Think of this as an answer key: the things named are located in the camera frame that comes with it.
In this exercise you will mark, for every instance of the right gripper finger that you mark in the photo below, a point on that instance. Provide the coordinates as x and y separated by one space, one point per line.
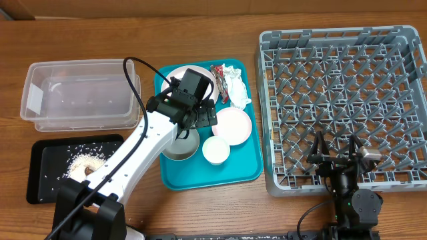
319 153
354 145

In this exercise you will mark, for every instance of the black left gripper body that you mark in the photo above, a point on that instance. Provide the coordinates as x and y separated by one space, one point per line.
205 113

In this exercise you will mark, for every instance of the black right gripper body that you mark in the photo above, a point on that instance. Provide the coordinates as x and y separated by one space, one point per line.
337 179

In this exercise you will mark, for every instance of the gold foil wrapper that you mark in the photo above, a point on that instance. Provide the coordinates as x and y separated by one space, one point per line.
88 171

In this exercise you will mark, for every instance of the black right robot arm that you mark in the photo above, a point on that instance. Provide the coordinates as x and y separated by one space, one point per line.
356 208

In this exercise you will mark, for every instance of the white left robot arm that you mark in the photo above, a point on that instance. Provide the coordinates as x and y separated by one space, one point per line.
94 208

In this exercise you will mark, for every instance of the red foil wrapper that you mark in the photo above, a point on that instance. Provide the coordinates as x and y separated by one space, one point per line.
218 73

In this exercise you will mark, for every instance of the crumpled white napkin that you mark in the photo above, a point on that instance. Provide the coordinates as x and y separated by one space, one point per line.
237 91

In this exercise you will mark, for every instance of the pink bowl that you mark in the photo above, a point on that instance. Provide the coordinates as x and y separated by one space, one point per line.
234 125

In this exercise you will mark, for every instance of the grey bowl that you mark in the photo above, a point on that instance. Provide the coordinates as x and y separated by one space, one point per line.
184 146

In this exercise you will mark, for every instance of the pale green cup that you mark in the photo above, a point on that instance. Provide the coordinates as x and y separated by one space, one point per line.
216 150

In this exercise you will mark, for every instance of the grey dish rack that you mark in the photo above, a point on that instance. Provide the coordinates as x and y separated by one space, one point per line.
364 81

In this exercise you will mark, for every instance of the teal plastic tray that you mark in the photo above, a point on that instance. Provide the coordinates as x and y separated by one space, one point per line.
245 162

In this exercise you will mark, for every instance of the clear plastic bin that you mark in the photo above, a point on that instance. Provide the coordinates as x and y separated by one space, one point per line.
81 95

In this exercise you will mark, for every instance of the white rice pile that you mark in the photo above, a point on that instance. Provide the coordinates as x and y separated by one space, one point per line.
80 163

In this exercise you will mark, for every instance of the black tray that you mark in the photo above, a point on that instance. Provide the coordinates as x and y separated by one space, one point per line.
36 156

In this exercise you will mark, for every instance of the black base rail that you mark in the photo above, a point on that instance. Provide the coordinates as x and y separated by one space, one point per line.
290 235

